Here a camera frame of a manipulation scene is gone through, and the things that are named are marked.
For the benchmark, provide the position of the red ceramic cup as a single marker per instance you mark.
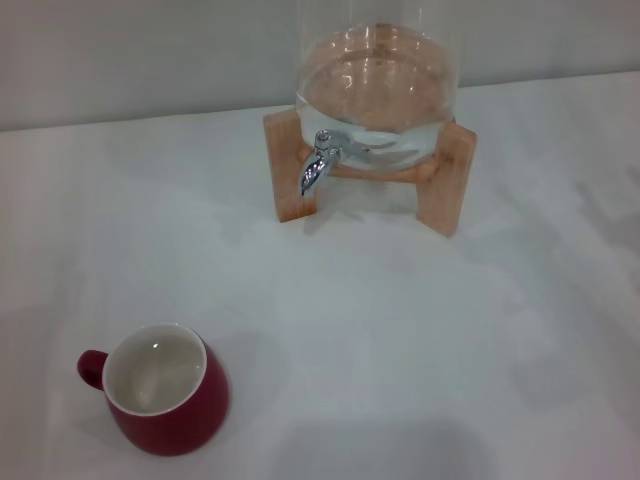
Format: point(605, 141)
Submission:
point(180, 420)

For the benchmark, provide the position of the chrome faucet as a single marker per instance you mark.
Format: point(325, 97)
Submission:
point(314, 172)

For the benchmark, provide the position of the wooden dispenser stand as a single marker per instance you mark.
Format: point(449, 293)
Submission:
point(445, 190)

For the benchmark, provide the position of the glass water dispenser jar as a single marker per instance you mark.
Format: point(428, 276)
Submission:
point(375, 90)

